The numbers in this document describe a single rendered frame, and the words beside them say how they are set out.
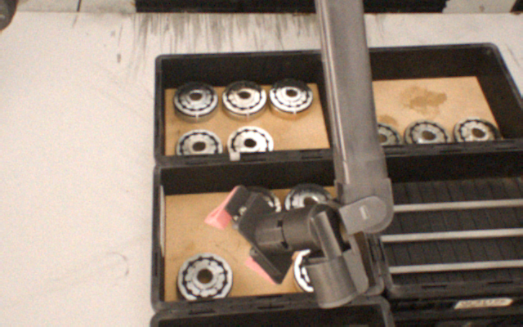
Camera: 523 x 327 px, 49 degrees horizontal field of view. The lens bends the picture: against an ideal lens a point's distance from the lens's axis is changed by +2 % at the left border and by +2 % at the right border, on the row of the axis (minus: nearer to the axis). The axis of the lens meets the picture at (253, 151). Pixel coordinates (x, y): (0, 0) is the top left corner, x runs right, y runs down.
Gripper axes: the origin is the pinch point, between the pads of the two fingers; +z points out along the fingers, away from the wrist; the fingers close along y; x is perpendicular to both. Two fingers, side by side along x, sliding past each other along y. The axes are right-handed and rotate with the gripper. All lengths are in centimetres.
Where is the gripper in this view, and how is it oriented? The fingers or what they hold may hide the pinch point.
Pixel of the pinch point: (230, 239)
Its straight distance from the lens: 87.6
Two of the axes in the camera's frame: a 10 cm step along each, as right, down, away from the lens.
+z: -6.4, 2.0, 7.4
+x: -4.6, 6.7, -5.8
